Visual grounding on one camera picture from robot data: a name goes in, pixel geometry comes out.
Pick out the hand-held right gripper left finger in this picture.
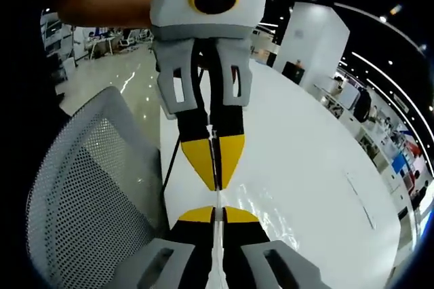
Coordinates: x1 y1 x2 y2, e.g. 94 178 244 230
128 206 216 289

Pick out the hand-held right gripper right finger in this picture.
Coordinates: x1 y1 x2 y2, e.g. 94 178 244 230
223 206 323 289

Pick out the thin white strip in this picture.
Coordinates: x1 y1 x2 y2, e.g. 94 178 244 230
205 126 231 289

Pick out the clear plastic food packaging bag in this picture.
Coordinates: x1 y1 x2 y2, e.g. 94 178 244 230
233 183 301 252

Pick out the black chair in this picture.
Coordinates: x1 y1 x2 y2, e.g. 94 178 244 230
282 60 306 85

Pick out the white mesh office chair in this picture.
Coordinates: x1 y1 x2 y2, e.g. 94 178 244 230
25 85 170 289

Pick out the blue storage bin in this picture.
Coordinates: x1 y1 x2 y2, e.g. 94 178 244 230
391 153 408 176

